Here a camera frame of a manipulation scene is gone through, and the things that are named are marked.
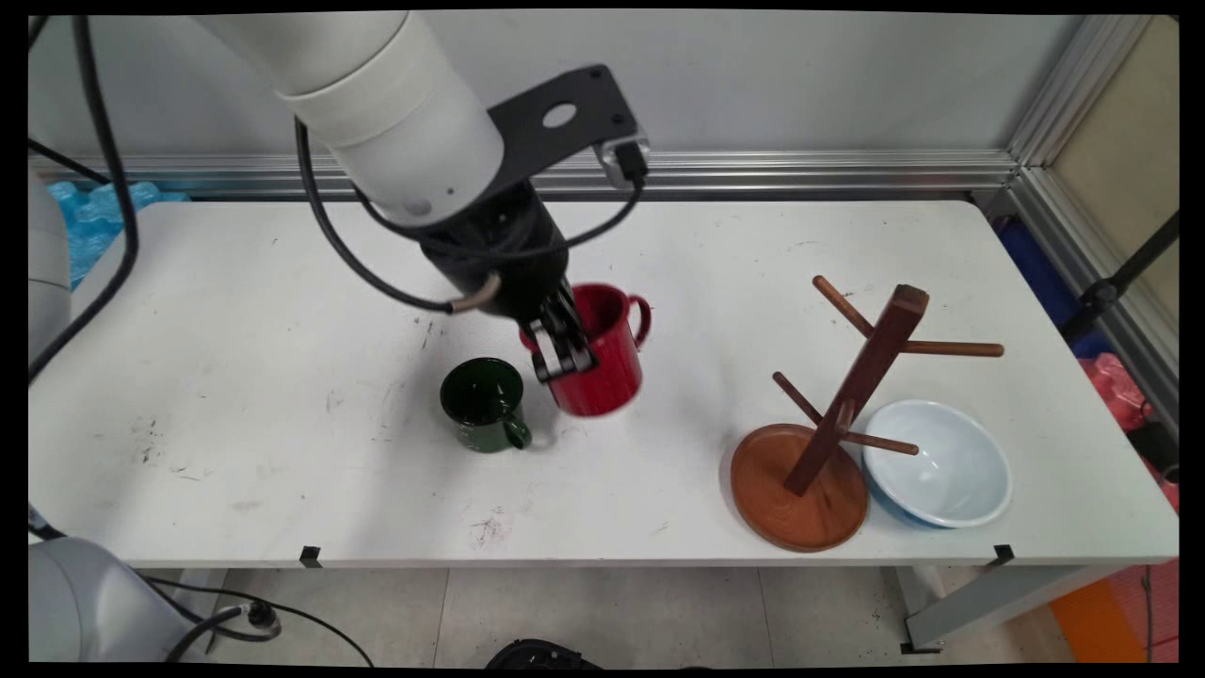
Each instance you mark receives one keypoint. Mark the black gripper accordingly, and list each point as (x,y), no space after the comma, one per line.
(499,254)

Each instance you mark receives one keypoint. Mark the blue bubble wrap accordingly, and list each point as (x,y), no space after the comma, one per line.
(89,217)

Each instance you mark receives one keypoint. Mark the black tripod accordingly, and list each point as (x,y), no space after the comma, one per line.
(1097,297)

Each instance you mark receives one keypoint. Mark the brown wooden mug tree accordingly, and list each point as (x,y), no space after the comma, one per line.
(800,508)

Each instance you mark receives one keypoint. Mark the short aluminium frame rail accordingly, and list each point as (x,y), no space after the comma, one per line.
(1073,240)

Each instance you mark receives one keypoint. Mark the black wrist camera mount plate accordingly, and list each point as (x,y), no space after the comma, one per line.
(527,141)

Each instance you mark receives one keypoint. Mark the long aluminium frame rail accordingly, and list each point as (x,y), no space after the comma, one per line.
(800,171)

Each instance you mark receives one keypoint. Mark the red speckled enamel mug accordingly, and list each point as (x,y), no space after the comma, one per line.
(612,377)

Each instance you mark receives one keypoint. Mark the dark green enamel mug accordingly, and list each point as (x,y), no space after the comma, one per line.
(475,435)

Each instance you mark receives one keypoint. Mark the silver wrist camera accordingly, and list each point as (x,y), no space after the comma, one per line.
(621,158)

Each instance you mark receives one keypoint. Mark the aluminium frame post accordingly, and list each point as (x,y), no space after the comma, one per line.
(1083,85)

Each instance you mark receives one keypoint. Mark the orange square tag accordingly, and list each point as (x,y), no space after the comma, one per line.
(1097,621)

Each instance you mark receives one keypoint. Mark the black table edge clip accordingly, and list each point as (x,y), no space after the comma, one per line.
(311,556)
(1004,554)

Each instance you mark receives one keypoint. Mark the light blue bowl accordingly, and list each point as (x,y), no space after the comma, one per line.
(951,471)

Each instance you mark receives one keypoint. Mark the grey table leg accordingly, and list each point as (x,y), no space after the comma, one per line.
(998,603)

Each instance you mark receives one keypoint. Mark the blue box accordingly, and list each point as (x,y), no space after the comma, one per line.
(1036,268)

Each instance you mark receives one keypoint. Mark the black object on floor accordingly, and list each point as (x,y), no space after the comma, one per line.
(541,654)

